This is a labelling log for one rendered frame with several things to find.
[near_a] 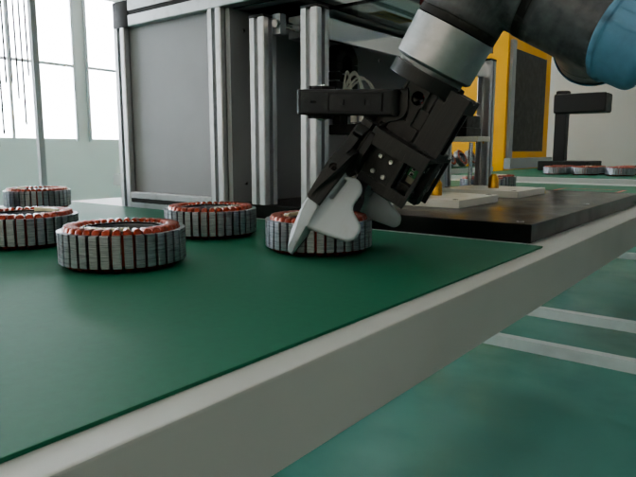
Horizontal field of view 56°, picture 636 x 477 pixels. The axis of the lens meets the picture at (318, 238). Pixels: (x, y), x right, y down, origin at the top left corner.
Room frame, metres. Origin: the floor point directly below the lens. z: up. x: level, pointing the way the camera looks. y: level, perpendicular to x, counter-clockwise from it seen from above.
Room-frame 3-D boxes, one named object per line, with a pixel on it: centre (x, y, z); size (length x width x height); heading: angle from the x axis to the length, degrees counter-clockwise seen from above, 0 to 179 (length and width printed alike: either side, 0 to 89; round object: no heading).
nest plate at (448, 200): (0.96, -0.19, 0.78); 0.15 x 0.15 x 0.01; 52
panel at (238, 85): (1.21, -0.06, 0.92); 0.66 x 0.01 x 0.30; 142
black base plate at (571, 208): (1.07, -0.25, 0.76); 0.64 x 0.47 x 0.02; 142
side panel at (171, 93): (1.05, 0.25, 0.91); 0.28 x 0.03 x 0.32; 52
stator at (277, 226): (0.62, 0.00, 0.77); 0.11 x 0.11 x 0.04
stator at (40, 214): (0.66, 0.33, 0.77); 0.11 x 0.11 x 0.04
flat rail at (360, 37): (1.12, -0.19, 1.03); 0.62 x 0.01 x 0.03; 142
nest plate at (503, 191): (1.15, -0.34, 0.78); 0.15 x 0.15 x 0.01; 52
